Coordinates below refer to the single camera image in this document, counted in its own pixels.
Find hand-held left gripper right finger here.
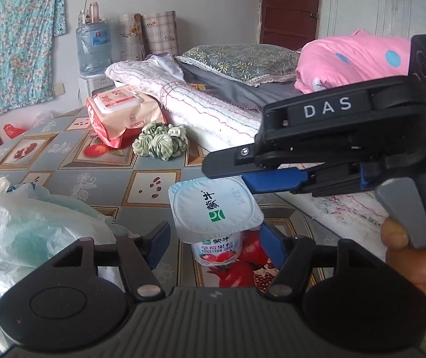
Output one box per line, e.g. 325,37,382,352
260,223,380,300

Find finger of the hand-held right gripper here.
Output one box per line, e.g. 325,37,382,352
241,162,366,197
203,144,258,180

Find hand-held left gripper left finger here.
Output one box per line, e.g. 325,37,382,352
51,221,171,299

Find white yogurt cup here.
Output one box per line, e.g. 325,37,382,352
167,177,265,267

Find person's right hand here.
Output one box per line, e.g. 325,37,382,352
382,219,426,324

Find white stitched quilt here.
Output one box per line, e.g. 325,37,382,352
105,60,389,239

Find pink dotted blanket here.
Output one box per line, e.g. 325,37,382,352
296,29,413,95

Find green scrunchie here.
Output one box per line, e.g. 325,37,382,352
133,121,188,161

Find olive floral pillow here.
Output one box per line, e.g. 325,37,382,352
176,44,303,87

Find red wet wipes pack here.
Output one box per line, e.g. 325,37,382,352
85,85,168,149

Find white satin cloth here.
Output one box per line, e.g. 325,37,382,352
146,53,184,79

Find brown door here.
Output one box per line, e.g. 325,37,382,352
260,0,323,51

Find pale teal plastic bag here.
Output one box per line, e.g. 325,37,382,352
8,182,98,269

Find plaid patterned roll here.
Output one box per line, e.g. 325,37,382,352
140,10,179,58

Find floral patterned roll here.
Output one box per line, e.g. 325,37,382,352
118,13,146,60

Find blue water bottle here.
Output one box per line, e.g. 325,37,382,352
75,20,112,77

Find red plastic bag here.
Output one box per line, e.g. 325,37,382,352
3,123,28,138

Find teal floral wall cloth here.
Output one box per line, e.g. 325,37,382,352
0,0,66,124

